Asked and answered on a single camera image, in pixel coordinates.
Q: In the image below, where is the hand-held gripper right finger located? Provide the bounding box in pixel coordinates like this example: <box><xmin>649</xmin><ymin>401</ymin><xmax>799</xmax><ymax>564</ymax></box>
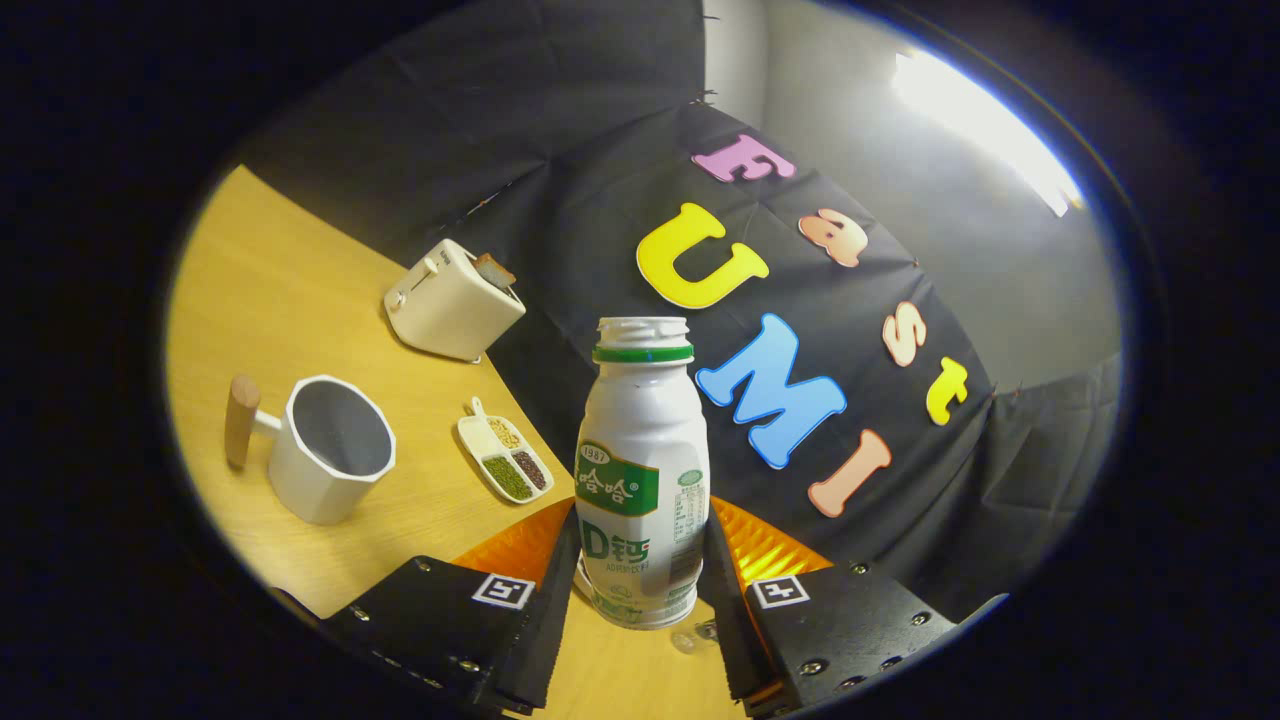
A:
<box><xmin>700</xmin><ymin>495</ymin><xmax>1009</xmax><ymax>719</ymax></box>

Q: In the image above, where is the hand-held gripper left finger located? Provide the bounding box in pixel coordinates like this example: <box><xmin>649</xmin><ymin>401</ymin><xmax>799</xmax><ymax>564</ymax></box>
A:
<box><xmin>320</xmin><ymin>497</ymin><xmax>583</xmax><ymax>716</ymax></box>

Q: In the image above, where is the white juice bottle green label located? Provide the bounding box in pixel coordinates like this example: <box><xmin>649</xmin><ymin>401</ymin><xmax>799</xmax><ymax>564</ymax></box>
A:
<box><xmin>574</xmin><ymin>316</ymin><xmax>712</xmax><ymax>631</ymax></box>

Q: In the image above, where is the white cup wooden handle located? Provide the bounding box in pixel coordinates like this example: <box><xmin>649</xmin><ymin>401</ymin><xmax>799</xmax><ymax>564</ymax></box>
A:
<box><xmin>224</xmin><ymin>374</ymin><xmax>397</xmax><ymax>526</ymax></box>

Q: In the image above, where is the clear plastic water bottle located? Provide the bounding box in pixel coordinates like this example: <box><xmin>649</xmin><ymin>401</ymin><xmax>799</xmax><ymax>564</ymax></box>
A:
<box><xmin>668</xmin><ymin>618</ymin><xmax>719</xmax><ymax>656</ymax></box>

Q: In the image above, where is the white divided dish with beans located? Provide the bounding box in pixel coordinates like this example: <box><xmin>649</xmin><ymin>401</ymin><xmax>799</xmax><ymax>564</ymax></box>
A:
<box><xmin>457</xmin><ymin>397</ymin><xmax>555</xmax><ymax>505</ymax></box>

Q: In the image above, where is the cream toaster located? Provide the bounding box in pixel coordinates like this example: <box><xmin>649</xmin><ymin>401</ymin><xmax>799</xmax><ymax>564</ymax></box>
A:
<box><xmin>384</xmin><ymin>238</ymin><xmax>527</xmax><ymax>363</ymax></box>

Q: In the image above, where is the bread slice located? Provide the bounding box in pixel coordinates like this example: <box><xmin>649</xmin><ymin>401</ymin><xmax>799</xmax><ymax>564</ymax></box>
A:
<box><xmin>470</xmin><ymin>252</ymin><xmax>518</xmax><ymax>291</ymax></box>

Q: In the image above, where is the wooden table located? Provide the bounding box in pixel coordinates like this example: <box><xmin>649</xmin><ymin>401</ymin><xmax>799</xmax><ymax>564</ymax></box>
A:
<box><xmin>165</xmin><ymin>165</ymin><xmax>746</xmax><ymax>720</ymax></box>

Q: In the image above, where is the ceiling light panel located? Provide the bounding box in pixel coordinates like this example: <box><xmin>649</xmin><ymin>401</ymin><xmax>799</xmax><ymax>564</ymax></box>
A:
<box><xmin>893</xmin><ymin>48</ymin><xmax>1086</xmax><ymax>218</ymax></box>

